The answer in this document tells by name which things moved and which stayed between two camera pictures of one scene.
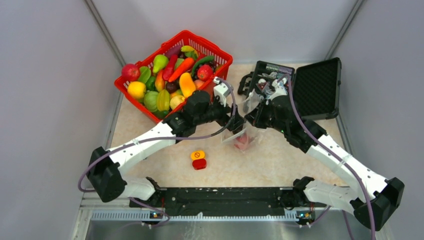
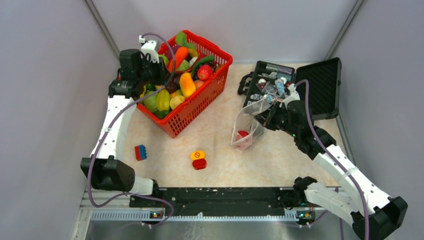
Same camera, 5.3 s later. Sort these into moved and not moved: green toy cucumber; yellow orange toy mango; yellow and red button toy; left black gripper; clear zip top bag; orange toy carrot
Moved: left black gripper; clear zip top bag; orange toy carrot
Not moved: yellow and red button toy; yellow orange toy mango; green toy cucumber
